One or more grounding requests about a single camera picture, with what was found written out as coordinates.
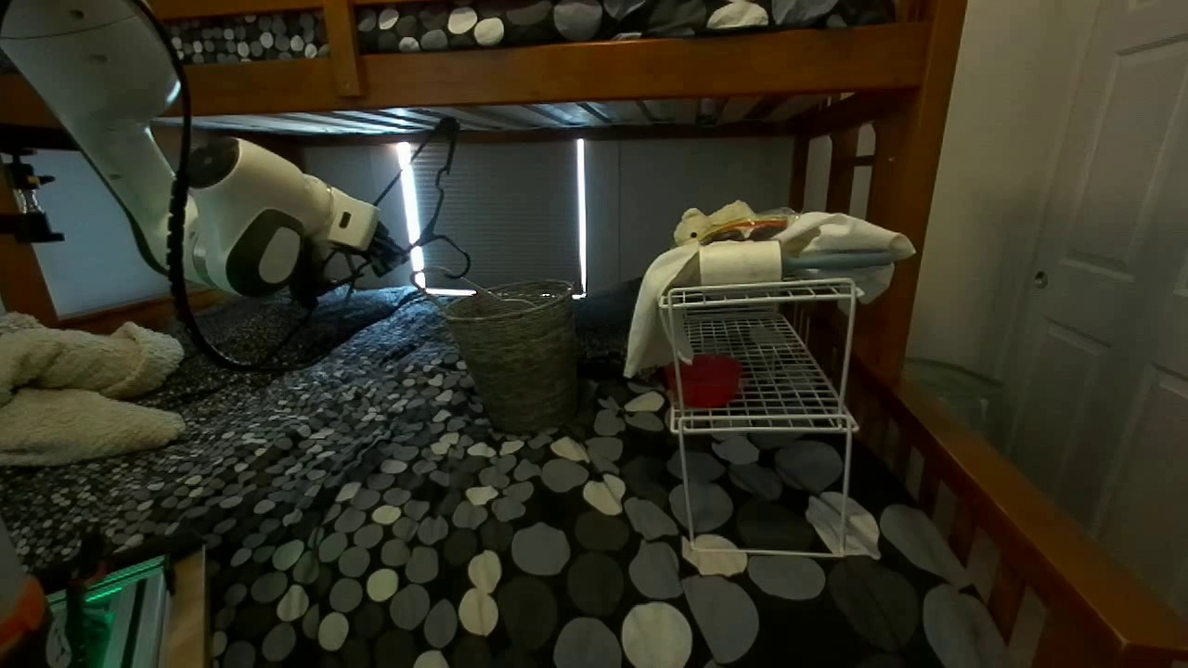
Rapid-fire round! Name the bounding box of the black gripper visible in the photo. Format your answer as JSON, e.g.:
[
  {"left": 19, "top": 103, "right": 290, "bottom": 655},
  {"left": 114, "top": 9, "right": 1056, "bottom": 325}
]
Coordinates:
[{"left": 349, "top": 216, "right": 417, "bottom": 288}]

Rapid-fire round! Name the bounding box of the woven wicker basket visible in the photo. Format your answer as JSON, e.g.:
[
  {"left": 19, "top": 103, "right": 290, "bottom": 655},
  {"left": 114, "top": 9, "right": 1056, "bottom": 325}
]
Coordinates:
[{"left": 442, "top": 277, "right": 586, "bottom": 436}]

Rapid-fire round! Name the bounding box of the dark blue pillow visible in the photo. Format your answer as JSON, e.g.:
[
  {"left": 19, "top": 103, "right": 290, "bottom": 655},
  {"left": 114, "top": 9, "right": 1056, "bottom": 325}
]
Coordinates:
[{"left": 181, "top": 280, "right": 419, "bottom": 383}]

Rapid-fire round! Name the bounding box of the grey window blind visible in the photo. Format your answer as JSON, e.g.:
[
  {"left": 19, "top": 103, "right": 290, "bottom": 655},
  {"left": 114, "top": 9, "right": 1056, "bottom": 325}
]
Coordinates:
[{"left": 296, "top": 131, "right": 797, "bottom": 304}]

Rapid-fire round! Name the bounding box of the white cloth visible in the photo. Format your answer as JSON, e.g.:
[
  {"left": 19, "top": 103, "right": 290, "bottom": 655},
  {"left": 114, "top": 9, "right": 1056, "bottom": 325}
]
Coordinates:
[{"left": 622, "top": 206, "right": 829, "bottom": 383}]

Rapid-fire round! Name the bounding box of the dotted mattress cover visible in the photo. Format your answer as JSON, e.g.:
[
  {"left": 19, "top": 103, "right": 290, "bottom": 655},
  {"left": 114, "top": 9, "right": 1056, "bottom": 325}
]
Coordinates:
[{"left": 161, "top": 0, "right": 900, "bottom": 65}]

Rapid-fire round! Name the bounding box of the beige plush toy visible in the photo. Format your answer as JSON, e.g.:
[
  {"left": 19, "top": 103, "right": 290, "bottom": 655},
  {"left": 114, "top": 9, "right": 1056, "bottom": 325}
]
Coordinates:
[{"left": 670, "top": 196, "right": 796, "bottom": 247}]

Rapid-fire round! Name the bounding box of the cream fleece blanket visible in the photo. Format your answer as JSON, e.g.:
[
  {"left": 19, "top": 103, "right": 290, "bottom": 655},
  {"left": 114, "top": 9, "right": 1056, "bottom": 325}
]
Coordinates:
[{"left": 0, "top": 304, "right": 191, "bottom": 471}]

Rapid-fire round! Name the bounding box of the dotted black duvet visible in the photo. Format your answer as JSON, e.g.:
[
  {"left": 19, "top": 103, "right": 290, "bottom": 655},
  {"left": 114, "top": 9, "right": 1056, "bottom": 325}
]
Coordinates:
[{"left": 0, "top": 293, "right": 1034, "bottom": 668}]

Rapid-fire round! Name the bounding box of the red cup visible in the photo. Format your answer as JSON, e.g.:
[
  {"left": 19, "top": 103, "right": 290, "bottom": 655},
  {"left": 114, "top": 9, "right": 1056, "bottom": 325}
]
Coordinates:
[{"left": 671, "top": 353, "right": 750, "bottom": 410}]

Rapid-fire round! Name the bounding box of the white pillow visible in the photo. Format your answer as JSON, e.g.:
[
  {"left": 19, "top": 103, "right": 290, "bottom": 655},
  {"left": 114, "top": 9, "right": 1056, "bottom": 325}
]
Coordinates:
[{"left": 784, "top": 206, "right": 922, "bottom": 306}]

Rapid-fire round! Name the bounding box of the orange object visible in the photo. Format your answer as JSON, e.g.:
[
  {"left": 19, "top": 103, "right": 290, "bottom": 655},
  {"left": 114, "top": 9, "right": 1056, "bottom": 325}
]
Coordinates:
[{"left": 0, "top": 528, "right": 57, "bottom": 668}]

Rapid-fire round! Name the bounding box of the clear plastic container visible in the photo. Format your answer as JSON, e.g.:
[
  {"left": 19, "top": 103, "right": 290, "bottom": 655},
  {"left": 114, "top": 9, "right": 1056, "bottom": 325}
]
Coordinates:
[{"left": 900, "top": 353, "right": 1011, "bottom": 442}]

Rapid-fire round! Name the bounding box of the white panelled door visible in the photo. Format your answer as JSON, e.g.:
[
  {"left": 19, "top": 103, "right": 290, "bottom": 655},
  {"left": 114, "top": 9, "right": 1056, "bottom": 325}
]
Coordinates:
[{"left": 985, "top": 0, "right": 1188, "bottom": 624}]

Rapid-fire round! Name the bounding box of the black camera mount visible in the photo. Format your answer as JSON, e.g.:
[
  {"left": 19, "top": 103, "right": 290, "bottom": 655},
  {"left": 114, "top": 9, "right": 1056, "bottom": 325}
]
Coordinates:
[{"left": 0, "top": 121, "right": 78, "bottom": 244}]

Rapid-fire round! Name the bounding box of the white wire shelf rack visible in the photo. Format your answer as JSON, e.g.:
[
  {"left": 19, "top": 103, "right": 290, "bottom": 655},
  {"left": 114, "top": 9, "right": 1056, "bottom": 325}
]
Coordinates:
[{"left": 652, "top": 273, "right": 888, "bottom": 562}]

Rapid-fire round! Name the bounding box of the wooden bunk bed frame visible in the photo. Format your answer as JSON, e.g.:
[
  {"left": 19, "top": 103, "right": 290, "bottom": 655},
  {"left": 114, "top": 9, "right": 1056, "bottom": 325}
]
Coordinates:
[{"left": 0, "top": 0, "right": 1188, "bottom": 668}]

